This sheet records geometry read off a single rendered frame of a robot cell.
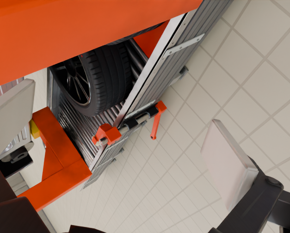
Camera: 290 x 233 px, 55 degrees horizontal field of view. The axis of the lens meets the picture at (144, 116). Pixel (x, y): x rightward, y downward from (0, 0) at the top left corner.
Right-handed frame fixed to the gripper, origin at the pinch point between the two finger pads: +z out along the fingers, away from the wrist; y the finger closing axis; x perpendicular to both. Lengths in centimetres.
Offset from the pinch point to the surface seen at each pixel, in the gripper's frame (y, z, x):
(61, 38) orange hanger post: -10.9, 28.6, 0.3
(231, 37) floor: 46, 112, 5
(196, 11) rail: 20, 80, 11
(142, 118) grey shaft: 20, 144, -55
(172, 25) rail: 14, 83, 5
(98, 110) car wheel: -7, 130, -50
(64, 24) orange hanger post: -10.4, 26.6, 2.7
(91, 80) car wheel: -13, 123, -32
